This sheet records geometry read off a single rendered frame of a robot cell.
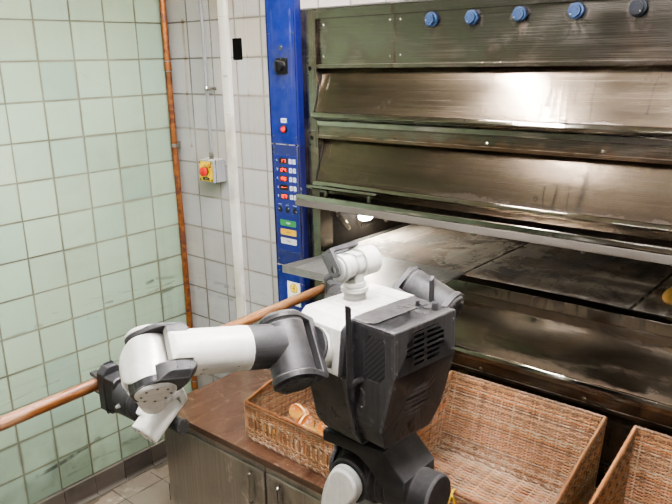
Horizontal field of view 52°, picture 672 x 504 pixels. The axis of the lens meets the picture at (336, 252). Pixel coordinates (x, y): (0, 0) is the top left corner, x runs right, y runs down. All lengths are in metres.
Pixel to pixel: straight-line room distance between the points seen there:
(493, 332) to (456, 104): 0.77
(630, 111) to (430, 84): 0.67
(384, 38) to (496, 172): 0.62
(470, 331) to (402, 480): 0.97
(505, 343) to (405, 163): 0.71
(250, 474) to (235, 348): 1.35
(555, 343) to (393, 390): 1.00
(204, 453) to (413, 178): 1.32
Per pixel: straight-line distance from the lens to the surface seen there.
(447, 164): 2.40
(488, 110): 2.27
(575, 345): 2.33
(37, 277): 3.10
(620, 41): 2.14
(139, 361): 1.33
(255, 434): 2.63
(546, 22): 2.22
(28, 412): 1.70
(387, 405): 1.46
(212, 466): 2.83
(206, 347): 1.33
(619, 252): 2.02
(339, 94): 2.63
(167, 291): 3.47
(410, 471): 1.64
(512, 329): 2.41
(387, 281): 2.40
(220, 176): 3.11
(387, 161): 2.53
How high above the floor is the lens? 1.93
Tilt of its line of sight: 16 degrees down
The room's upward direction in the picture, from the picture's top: 1 degrees counter-clockwise
